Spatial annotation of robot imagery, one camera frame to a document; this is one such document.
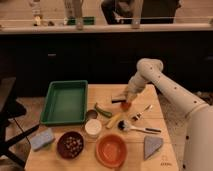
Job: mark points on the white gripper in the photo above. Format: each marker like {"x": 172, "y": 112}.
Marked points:
{"x": 129, "y": 96}

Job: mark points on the black whiteboard eraser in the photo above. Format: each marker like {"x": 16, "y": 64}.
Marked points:
{"x": 118, "y": 99}

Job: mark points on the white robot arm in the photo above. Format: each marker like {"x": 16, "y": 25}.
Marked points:
{"x": 198, "y": 150}

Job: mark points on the red orange bowl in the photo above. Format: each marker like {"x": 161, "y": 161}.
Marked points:
{"x": 111, "y": 150}

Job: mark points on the dark bowl with nuts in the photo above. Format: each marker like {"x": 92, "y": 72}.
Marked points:
{"x": 70, "y": 145}

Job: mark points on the red tomato toy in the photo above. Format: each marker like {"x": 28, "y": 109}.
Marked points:
{"x": 125, "y": 106}

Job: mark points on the small metal spoon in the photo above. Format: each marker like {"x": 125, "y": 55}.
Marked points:
{"x": 138, "y": 115}

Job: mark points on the green pepper toy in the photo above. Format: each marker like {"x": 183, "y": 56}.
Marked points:
{"x": 101, "y": 111}

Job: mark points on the small dark round cup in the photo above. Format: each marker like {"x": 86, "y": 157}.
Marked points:
{"x": 91, "y": 114}

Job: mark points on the white round container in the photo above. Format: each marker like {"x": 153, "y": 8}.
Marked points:
{"x": 93, "y": 127}

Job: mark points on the grey triangular cloth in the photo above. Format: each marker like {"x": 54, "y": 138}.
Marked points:
{"x": 151, "y": 145}

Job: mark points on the green plastic tray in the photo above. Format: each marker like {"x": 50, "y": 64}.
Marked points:
{"x": 65, "y": 103}

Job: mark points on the blue sponge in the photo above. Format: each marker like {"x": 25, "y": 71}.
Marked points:
{"x": 41, "y": 139}

